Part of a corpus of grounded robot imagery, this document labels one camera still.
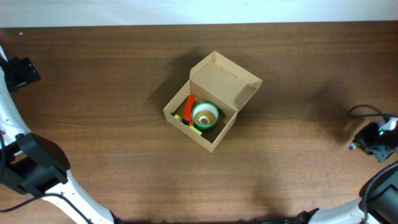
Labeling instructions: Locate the blue white marker pen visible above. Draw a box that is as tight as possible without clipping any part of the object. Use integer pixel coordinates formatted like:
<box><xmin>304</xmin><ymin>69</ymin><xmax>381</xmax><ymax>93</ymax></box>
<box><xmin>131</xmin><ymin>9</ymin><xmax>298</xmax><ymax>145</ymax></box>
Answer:
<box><xmin>349</xmin><ymin>121</ymin><xmax>382</xmax><ymax>150</ymax></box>

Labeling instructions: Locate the yellow highlighter marker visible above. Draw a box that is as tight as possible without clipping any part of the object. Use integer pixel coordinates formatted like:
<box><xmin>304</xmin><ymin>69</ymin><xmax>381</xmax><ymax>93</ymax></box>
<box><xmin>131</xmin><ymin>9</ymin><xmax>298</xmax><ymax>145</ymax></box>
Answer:
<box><xmin>174</xmin><ymin>114</ymin><xmax>202</xmax><ymax>136</ymax></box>

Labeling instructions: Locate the red utility knife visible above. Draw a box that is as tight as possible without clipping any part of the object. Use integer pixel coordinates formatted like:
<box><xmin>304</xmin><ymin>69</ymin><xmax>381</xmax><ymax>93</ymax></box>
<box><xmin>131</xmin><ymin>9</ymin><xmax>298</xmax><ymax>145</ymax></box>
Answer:
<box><xmin>182</xmin><ymin>95</ymin><xmax>195</xmax><ymax>126</ymax></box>

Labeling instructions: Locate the green tape roll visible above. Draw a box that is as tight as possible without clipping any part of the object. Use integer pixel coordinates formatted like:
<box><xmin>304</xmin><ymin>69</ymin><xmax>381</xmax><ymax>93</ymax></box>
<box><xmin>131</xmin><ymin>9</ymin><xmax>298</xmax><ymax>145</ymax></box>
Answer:
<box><xmin>192</xmin><ymin>102</ymin><xmax>220</xmax><ymax>131</ymax></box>

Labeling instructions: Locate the small yellow tape roll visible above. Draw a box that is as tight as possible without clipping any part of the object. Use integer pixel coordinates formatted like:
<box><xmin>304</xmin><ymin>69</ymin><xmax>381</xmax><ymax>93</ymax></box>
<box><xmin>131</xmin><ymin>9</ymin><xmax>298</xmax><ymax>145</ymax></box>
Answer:
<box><xmin>194</xmin><ymin>110</ymin><xmax>216</xmax><ymax>126</ymax></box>

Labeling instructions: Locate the cardboard box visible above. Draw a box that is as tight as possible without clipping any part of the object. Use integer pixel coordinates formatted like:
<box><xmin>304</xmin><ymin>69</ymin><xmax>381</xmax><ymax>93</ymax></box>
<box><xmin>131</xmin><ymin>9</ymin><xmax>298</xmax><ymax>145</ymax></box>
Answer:
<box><xmin>163</xmin><ymin>51</ymin><xmax>262</xmax><ymax>152</ymax></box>

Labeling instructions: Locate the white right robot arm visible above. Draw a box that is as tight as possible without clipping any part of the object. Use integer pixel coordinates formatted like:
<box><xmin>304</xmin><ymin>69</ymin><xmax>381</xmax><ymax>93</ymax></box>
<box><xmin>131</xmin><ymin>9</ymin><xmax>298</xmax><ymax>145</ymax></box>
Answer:
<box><xmin>291</xmin><ymin>117</ymin><xmax>397</xmax><ymax>224</ymax></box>

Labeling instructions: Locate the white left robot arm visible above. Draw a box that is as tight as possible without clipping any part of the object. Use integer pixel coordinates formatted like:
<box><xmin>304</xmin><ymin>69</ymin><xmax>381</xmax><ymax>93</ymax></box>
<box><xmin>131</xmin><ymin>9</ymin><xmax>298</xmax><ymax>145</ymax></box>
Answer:
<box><xmin>1</xmin><ymin>52</ymin><xmax>122</xmax><ymax>224</ymax></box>

